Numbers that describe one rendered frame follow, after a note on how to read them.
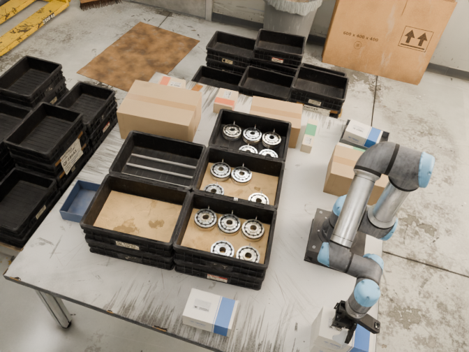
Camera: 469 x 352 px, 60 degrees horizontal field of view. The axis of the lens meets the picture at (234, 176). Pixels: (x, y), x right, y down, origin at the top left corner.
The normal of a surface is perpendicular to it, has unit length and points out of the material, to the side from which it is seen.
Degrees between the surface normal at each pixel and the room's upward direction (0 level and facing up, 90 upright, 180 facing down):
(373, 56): 72
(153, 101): 0
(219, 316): 0
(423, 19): 80
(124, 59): 0
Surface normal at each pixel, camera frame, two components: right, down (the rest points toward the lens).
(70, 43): 0.08, -0.65
